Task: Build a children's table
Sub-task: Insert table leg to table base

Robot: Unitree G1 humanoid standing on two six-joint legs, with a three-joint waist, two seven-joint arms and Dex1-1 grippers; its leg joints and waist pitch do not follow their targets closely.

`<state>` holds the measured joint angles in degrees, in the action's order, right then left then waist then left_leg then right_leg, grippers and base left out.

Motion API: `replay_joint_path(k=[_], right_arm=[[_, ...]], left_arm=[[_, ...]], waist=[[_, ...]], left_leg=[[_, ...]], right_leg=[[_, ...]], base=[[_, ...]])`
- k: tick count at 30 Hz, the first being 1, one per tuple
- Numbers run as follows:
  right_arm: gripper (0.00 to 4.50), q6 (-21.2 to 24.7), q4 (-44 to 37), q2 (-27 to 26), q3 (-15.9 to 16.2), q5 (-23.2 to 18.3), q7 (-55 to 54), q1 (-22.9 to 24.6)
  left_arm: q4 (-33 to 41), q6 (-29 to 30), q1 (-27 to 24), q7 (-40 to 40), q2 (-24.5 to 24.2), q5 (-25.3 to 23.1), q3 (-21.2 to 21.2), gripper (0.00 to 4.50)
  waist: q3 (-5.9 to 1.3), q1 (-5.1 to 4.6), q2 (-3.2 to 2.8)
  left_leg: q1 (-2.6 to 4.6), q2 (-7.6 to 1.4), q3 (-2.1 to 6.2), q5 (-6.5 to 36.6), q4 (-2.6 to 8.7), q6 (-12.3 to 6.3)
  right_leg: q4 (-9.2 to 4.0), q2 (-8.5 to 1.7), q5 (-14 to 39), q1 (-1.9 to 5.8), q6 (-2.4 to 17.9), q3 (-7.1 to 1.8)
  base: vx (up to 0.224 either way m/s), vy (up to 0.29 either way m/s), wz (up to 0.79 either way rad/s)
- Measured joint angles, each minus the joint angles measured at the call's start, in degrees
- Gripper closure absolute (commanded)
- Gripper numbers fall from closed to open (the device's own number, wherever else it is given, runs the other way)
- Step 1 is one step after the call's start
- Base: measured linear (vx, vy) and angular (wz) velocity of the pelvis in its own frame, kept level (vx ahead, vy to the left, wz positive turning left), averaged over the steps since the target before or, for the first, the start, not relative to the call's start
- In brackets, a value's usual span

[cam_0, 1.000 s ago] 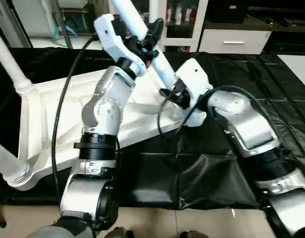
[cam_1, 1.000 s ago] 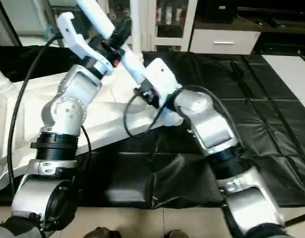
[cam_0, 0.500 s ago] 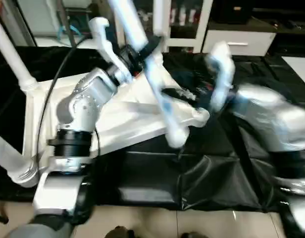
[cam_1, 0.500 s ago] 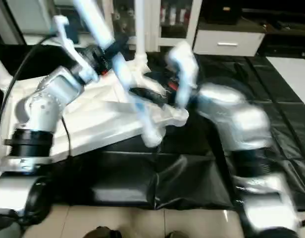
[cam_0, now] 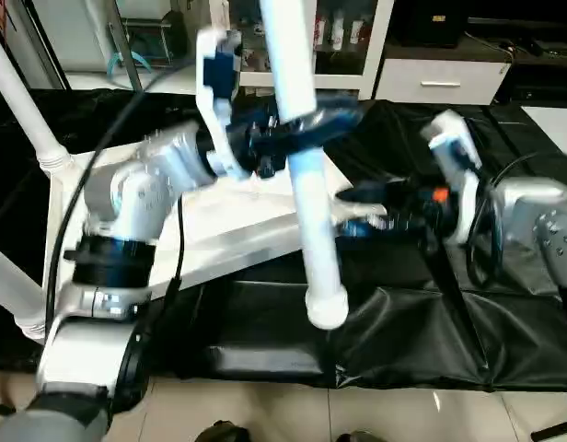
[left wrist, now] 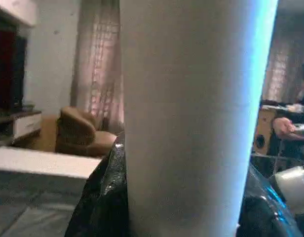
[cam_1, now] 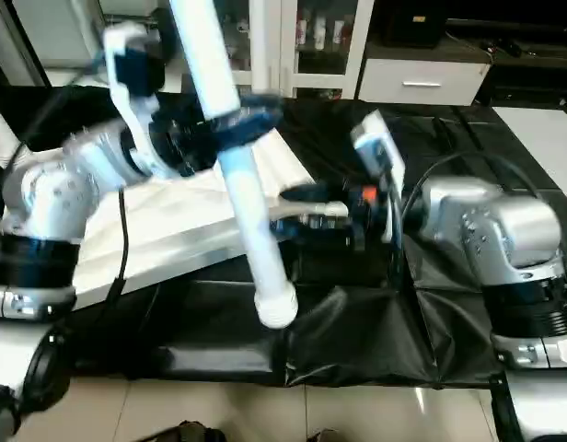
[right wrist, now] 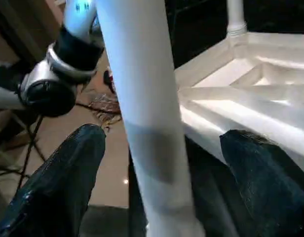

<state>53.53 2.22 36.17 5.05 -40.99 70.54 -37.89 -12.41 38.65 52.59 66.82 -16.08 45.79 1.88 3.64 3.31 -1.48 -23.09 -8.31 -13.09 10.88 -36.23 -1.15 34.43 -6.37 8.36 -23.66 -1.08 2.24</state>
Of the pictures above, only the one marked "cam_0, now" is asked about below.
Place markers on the black metal bench leg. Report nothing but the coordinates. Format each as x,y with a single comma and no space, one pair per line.
558,428

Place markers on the black equipment case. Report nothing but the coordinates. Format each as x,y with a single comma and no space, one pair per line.
431,23

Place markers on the grey metal pole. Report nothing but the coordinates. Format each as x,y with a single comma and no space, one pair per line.
127,46

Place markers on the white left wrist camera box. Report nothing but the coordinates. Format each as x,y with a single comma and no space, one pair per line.
217,92

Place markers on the white drawer unit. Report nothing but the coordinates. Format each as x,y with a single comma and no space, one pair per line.
440,81

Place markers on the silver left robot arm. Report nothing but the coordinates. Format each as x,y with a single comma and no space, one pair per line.
127,212

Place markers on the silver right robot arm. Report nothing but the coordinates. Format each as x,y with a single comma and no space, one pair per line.
537,221

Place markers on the black work mat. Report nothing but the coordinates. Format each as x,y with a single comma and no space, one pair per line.
403,331

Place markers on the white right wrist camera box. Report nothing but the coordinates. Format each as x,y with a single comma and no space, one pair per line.
454,170

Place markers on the white plastic table top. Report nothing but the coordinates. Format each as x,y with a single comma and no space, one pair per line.
228,221

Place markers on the teal plastic object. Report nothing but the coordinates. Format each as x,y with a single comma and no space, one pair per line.
129,60

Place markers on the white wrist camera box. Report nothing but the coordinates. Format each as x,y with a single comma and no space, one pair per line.
454,170
217,92

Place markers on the white glass door cabinet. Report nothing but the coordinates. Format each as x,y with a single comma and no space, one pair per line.
343,41

